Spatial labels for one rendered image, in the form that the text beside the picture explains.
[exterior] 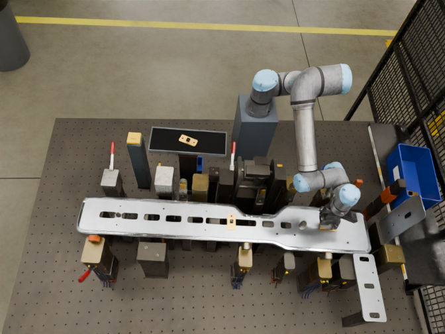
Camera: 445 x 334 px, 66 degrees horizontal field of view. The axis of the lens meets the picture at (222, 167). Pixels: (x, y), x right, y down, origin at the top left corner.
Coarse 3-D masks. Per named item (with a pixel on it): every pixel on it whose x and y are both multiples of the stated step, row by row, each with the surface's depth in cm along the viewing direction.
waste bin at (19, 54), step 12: (0, 0) 280; (0, 12) 285; (12, 12) 303; (0, 24) 290; (12, 24) 302; (0, 36) 297; (12, 36) 307; (0, 48) 305; (12, 48) 313; (24, 48) 327; (0, 60) 315; (12, 60) 321; (24, 60) 331
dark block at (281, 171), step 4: (280, 168) 165; (284, 168) 165; (280, 172) 164; (284, 172) 164; (280, 176) 162; (284, 176) 162; (280, 180) 162; (284, 180) 162; (276, 184) 166; (280, 184) 166; (276, 188) 170; (280, 188) 170; (272, 192) 174; (276, 192) 174; (272, 196) 178; (276, 196) 178; (268, 200) 182; (272, 200) 182; (264, 204) 190; (268, 204) 187; (272, 204) 186; (264, 208) 191; (268, 208) 191; (264, 212) 196; (268, 212) 196
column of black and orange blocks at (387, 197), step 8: (392, 184) 162; (400, 184) 156; (384, 192) 168; (392, 192) 161; (400, 192) 160; (376, 200) 175; (384, 200) 167; (392, 200) 167; (368, 208) 183; (376, 208) 176; (368, 216) 185
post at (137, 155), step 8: (128, 144) 162; (136, 144) 163; (128, 152) 167; (136, 152) 167; (144, 152) 174; (136, 160) 174; (144, 160) 176; (136, 168) 180; (144, 168) 180; (136, 176) 188; (144, 176) 188; (144, 184) 196
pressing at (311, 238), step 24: (96, 216) 157; (192, 216) 161; (216, 216) 162; (240, 216) 163; (264, 216) 164; (288, 216) 165; (312, 216) 166; (360, 216) 168; (216, 240) 157; (240, 240) 157; (264, 240) 158; (288, 240) 159; (312, 240) 160; (336, 240) 161; (360, 240) 162
